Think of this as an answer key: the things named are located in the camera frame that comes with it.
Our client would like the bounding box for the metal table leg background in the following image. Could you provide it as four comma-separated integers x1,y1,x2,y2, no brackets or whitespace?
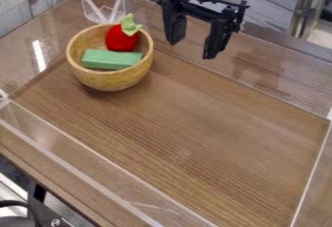
290,0,326,40

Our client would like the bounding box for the clear acrylic corner bracket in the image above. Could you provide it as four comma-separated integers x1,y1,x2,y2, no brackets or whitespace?
81,0,126,24

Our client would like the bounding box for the black table clamp bracket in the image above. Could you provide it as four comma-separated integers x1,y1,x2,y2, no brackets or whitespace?
27,184,73,227

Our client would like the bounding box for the clear acrylic tray wall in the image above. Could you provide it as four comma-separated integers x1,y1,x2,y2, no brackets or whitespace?
0,90,217,227

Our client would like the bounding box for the green rectangular block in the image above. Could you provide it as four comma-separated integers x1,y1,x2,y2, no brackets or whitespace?
82,49,144,71

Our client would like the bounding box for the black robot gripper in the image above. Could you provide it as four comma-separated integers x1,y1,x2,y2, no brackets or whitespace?
158,0,249,59

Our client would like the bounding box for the black cable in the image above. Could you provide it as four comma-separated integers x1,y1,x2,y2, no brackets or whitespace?
0,199,33,219

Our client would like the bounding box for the wooden bowl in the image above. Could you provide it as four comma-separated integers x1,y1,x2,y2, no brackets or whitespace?
66,23,154,91

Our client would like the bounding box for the red plush strawberry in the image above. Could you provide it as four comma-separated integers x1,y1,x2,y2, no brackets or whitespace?
105,14,144,52

